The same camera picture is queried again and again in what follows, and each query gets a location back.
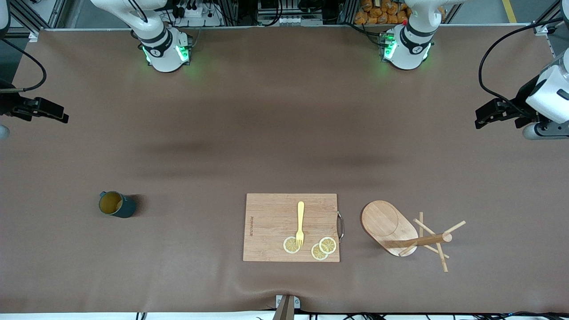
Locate grey socket strip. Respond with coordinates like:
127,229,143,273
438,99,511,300
257,12,324,26

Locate yellow plastic fork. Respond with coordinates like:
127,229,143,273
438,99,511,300
295,201,305,248

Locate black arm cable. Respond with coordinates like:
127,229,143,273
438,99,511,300
0,38,48,94
478,18,565,120

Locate teal cup yellow inside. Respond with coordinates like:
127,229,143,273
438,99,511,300
99,191,137,219

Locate metal table edge clamp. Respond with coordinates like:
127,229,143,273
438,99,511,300
272,294,301,320

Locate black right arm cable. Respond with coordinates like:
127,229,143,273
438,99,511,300
0,38,48,94

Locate wooden mug tree rack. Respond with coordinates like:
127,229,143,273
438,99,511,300
361,200,467,273

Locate white power strip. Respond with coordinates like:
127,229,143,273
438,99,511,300
165,0,225,27

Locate orange snack packets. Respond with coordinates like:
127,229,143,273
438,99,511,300
354,0,445,25

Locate bamboo cutting board metal handle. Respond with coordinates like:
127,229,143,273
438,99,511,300
243,193,345,263

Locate large table cover mat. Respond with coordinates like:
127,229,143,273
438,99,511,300
0,24,569,314

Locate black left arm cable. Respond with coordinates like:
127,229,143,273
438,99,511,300
478,18,565,120

